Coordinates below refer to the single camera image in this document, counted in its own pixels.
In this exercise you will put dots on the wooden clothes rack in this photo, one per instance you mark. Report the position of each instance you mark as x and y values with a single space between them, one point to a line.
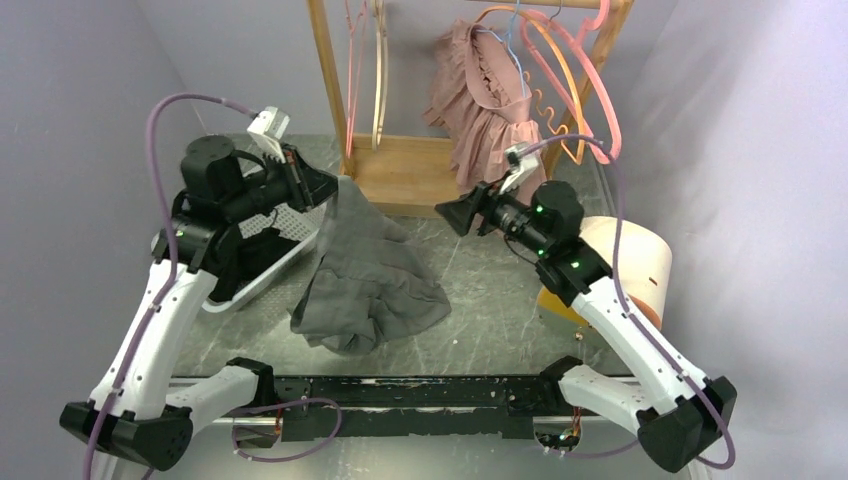
408 175

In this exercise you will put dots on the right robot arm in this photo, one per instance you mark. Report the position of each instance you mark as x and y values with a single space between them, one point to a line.
676 413

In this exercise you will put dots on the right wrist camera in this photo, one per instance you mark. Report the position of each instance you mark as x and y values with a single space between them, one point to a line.
523 161

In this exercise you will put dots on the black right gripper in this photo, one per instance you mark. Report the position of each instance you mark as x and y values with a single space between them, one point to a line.
483 200

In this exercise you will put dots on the white plastic laundry basket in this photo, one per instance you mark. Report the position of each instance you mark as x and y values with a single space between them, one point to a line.
221 194

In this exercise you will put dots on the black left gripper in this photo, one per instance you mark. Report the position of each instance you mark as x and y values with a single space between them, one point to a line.
308 184

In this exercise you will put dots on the black base frame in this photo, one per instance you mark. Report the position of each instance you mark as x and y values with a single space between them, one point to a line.
506 405

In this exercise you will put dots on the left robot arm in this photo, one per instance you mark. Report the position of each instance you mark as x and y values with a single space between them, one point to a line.
131 415

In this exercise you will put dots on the beige wooden hanger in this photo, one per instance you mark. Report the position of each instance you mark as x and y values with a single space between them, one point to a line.
379 13

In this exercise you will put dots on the orange wavy plastic hanger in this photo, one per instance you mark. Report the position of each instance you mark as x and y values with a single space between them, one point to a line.
569 97

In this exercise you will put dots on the thin pink wire hanger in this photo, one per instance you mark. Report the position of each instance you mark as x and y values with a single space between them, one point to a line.
356 19

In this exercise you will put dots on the blue wire hanger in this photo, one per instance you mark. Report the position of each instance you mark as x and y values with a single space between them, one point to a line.
513 53

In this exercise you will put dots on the pink pleated skirt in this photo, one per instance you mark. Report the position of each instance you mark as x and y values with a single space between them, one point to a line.
479 135

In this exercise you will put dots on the cream cylinder with orange base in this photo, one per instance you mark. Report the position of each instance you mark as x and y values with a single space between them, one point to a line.
645 261

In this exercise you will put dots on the grey skirt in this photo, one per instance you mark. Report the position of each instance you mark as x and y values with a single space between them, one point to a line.
371 283

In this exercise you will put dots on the thick pink plastic hanger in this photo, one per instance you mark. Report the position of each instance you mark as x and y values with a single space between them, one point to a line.
586 52

